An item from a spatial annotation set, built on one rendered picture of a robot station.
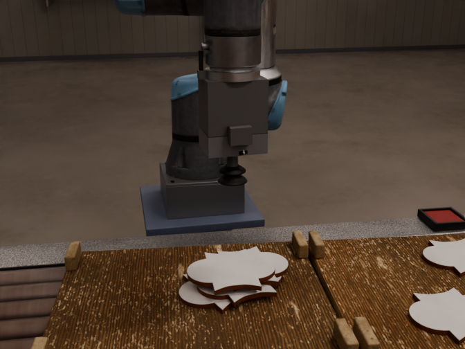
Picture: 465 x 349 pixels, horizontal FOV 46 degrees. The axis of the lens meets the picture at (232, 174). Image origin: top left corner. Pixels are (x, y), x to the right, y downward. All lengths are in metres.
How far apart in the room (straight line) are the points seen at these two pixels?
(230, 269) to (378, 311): 0.23
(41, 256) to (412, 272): 0.65
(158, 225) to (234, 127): 0.56
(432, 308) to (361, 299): 0.10
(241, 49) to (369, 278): 0.43
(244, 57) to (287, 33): 9.89
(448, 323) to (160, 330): 0.40
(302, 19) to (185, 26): 2.19
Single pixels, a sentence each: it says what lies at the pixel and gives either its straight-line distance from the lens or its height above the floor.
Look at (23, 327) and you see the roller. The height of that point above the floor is 0.92.
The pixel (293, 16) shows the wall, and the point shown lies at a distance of 10.62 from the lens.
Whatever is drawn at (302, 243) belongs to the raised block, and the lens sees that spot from 0.95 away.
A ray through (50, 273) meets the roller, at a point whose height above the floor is 0.92.
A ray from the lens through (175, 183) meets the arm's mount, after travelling 1.24.
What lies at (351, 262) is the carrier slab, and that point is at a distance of 0.97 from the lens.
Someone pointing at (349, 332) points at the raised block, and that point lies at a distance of 0.75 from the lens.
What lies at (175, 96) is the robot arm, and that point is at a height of 1.14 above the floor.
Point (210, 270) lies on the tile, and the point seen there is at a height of 0.97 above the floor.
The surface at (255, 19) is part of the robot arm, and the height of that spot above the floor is 1.34.
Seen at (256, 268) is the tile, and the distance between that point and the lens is 0.86.
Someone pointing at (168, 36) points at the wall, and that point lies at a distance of 10.17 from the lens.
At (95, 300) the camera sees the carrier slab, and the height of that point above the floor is 0.94.
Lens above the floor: 1.39
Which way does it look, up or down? 20 degrees down
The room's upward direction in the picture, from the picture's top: straight up
